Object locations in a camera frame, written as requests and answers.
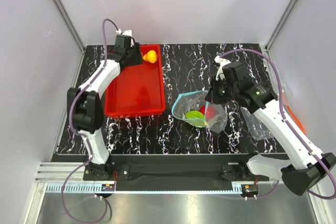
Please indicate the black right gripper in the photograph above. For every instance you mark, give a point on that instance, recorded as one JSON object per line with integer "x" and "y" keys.
{"x": 212, "y": 96}

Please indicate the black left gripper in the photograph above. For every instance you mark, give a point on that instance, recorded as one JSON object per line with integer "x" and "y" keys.
{"x": 138, "y": 60}

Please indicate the red plastic tray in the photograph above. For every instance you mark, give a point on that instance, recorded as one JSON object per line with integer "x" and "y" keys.
{"x": 138, "y": 90}

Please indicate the red apple toy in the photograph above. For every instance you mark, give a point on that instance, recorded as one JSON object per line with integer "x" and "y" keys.
{"x": 208, "y": 111}

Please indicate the clear blue zip bag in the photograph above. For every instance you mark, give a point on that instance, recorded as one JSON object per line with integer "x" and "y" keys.
{"x": 193, "y": 109}

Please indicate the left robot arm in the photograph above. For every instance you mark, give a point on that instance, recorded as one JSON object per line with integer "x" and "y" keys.
{"x": 84, "y": 107}

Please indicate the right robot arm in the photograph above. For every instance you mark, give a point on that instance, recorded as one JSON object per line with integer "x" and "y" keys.
{"x": 306, "y": 165}

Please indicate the yellow pear toy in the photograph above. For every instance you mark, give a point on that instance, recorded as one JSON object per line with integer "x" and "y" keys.
{"x": 150, "y": 57}

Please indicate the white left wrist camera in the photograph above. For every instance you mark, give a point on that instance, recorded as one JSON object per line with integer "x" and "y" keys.
{"x": 125, "y": 32}

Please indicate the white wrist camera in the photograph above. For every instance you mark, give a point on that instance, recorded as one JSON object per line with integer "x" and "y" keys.
{"x": 220, "y": 63}
{"x": 125, "y": 32}

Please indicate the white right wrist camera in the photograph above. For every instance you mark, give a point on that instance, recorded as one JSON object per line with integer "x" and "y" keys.
{"x": 220, "y": 63}

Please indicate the left aluminium frame post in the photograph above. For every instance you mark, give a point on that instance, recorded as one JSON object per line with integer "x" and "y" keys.
{"x": 67, "y": 21}

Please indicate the aluminium frame post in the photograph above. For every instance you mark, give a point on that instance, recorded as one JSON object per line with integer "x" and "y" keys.
{"x": 67, "y": 21}
{"x": 286, "y": 14}

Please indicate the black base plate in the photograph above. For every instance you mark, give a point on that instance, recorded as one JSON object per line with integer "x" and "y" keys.
{"x": 129, "y": 168}

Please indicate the right aluminium frame post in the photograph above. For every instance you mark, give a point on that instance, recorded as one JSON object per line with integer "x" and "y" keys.
{"x": 286, "y": 14}

